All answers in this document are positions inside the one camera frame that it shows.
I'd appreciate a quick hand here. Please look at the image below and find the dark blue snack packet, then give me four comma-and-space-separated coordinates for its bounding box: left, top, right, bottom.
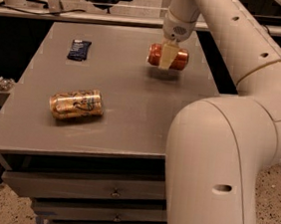
67, 39, 92, 62

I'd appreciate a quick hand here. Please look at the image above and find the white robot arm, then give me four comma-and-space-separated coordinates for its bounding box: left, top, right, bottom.
159, 0, 281, 224

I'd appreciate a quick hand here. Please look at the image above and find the gold crushed soda can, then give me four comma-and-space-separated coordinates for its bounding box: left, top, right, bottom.
49, 90, 103, 119

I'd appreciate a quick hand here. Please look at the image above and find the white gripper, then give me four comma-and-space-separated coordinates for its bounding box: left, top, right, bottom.
158, 10, 196, 70

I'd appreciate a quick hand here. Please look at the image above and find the grey metal rail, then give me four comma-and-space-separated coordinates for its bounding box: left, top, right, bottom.
0, 0, 281, 47

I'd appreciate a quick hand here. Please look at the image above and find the middle grey drawer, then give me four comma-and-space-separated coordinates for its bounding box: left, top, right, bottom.
32, 201, 166, 223

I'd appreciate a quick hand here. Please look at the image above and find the black cable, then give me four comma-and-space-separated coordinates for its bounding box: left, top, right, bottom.
0, 0, 87, 20

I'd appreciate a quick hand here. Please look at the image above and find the crumpled clear plastic piece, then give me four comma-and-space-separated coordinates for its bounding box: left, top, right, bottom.
0, 77, 15, 92

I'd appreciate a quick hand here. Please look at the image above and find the grey drawer cabinet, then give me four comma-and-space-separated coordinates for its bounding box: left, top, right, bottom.
0, 22, 217, 224

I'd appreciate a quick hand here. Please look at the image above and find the red coke can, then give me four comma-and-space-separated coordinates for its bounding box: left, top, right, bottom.
147, 44, 188, 71

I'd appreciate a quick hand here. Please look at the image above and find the top grey drawer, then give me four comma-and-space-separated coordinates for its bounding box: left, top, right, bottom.
2, 171, 165, 200

